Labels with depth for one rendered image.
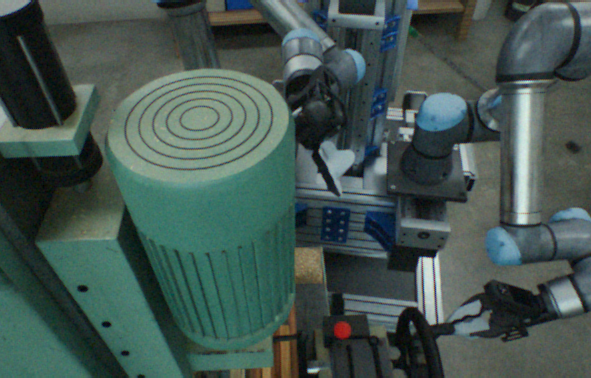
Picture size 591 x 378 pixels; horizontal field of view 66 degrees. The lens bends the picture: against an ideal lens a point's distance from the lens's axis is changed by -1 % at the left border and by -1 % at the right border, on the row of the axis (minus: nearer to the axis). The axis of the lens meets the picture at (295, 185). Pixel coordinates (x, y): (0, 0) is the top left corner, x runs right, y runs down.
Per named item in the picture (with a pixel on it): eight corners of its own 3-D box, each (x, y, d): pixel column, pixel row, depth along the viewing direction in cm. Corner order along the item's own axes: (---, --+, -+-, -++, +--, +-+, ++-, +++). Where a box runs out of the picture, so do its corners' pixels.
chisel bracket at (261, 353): (274, 371, 78) (272, 350, 72) (191, 375, 78) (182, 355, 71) (273, 330, 83) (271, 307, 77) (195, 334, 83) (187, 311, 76)
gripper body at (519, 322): (500, 345, 93) (562, 328, 89) (491, 330, 87) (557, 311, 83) (488, 310, 98) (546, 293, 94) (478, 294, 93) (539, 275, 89)
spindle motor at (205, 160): (299, 348, 59) (301, 182, 37) (161, 355, 59) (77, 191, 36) (292, 238, 71) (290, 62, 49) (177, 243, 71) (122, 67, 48)
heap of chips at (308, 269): (323, 282, 100) (323, 273, 97) (258, 285, 99) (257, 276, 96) (319, 248, 106) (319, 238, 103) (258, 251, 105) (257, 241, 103)
